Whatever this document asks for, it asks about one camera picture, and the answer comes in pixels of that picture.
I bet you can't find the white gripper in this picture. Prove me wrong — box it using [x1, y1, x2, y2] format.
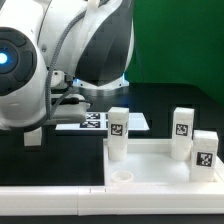
[45, 94, 91, 125]

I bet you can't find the white square table top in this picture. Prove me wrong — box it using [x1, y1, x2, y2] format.
[103, 137, 224, 187]

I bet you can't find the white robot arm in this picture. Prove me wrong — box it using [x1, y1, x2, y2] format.
[0, 0, 134, 132]

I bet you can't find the white marker base plate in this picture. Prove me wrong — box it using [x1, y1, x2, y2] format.
[56, 112, 149, 131]

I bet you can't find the white front obstacle wall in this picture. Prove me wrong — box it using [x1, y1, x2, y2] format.
[0, 184, 224, 216]

